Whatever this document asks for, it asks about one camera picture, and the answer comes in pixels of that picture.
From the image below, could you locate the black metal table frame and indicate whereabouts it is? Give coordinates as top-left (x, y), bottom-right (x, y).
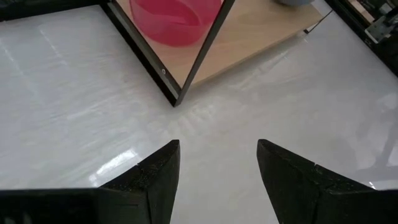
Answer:
top-left (0, 0), bottom-right (398, 77)

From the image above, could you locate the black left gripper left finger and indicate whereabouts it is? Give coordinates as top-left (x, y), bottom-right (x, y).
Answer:
top-left (0, 139), bottom-right (181, 224)

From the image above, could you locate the wooden shelf with black frame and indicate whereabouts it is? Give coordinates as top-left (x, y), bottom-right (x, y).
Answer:
top-left (99, 0), bottom-right (333, 108)

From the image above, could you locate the grey-blue bowl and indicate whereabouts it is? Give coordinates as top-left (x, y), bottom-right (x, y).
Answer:
top-left (273, 0), bottom-right (315, 6)

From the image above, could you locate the red translucent bowl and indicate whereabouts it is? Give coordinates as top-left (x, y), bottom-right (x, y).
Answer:
top-left (129, 0), bottom-right (222, 47)

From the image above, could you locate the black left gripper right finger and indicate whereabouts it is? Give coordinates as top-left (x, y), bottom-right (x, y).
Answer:
top-left (256, 138), bottom-right (398, 224)

